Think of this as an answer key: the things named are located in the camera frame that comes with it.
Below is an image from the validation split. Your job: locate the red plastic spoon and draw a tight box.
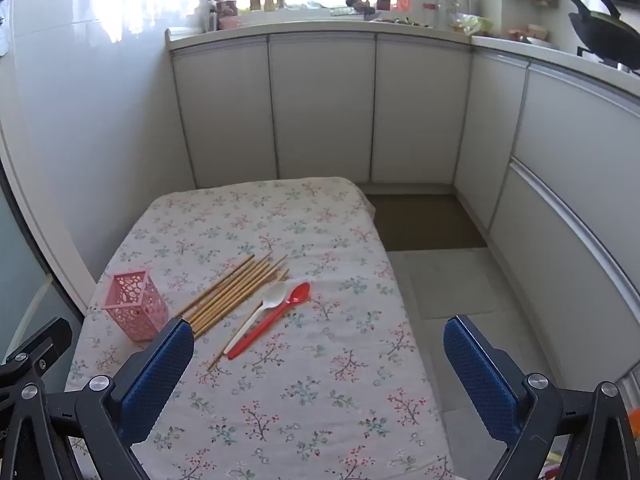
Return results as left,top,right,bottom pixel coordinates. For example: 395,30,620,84
227,282,312,360

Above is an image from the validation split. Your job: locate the floral tablecloth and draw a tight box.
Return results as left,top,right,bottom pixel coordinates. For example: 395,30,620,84
65,176,456,480

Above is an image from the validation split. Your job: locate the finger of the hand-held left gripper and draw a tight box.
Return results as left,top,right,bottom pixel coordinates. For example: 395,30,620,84
0,318,74,392

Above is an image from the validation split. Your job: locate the pink perforated utensil holder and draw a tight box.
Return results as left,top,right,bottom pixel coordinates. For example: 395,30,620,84
101,269,169,343

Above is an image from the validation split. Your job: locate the white kitchen countertop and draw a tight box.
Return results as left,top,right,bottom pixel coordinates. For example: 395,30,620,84
166,14,640,77

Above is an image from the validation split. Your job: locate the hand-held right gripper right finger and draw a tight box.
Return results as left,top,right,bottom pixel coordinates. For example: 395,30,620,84
442,314,640,480

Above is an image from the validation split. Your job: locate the black frying pan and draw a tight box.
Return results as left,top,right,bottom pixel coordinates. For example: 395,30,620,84
549,0,640,72

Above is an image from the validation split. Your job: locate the white plastic spoon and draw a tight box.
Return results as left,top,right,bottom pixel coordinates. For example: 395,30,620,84
223,281,288,356

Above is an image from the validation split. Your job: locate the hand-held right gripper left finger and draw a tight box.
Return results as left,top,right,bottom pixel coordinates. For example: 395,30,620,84
0,317,196,480

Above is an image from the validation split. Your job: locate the bundle of wooden chopsticks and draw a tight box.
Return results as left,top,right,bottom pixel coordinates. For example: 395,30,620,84
175,254,291,372

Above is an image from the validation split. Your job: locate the white cabinet door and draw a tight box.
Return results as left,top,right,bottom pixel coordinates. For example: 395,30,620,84
171,40,279,192
453,52,531,232
268,34,377,184
371,35,474,187

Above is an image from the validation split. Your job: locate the bag of green vegetables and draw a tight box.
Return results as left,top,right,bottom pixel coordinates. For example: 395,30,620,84
450,14,496,37

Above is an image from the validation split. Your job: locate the white framed glass door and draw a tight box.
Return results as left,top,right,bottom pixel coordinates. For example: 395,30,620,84
0,125,98,361

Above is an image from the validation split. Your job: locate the white cabinet drawer front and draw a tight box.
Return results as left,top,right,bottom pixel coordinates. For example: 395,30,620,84
509,67,640,266
487,157,640,411

